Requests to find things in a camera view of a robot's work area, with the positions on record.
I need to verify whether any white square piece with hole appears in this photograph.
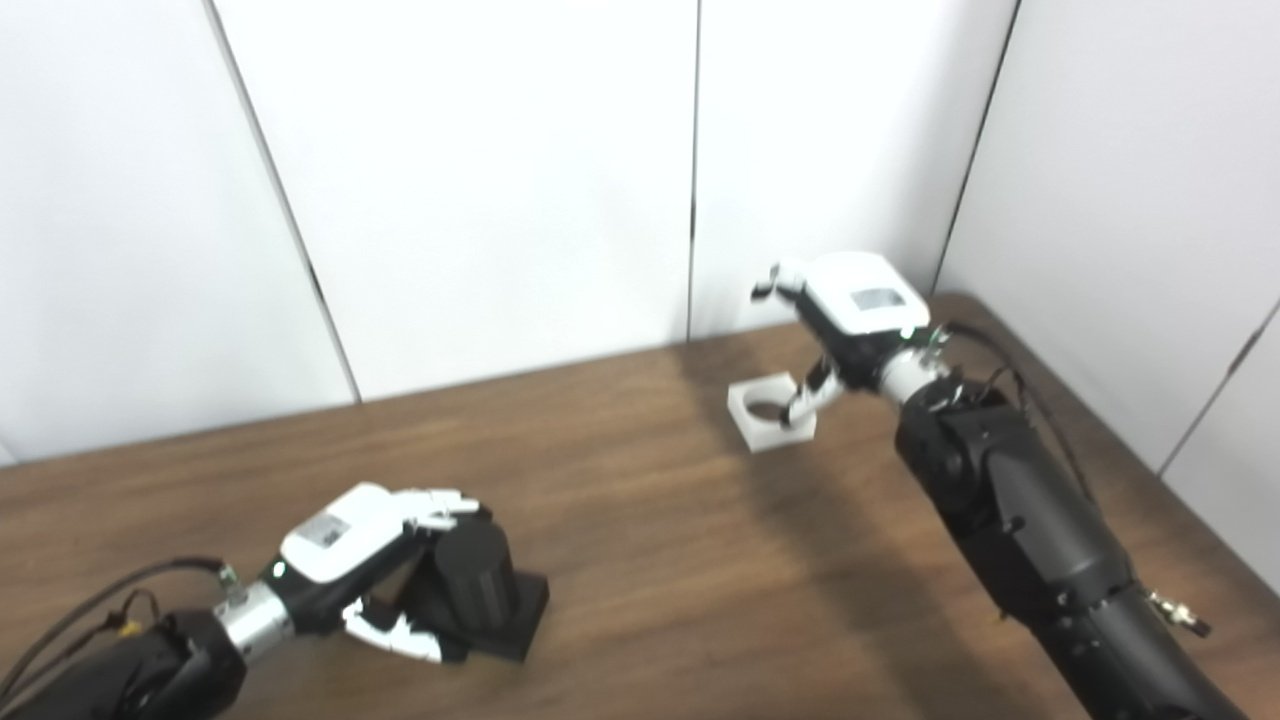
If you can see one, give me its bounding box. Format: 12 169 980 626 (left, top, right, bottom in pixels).
727 372 818 454

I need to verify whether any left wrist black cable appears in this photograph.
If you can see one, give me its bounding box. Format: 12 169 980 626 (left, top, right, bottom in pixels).
0 557 243 701

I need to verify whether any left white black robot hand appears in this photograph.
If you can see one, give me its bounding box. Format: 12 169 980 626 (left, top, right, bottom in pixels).
270 483 491 666

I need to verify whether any black cylinder peg with base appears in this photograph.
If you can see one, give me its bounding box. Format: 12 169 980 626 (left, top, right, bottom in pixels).
395 515 551 664

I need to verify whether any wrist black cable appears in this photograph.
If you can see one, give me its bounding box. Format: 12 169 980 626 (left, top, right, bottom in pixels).
925 320 1213 638
0 557 243 701

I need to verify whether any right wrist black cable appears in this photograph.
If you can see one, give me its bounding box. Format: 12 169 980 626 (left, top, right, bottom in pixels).
925 320 1213 638

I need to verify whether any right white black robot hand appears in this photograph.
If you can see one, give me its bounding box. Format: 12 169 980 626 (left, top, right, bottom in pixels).
752 252 936 429

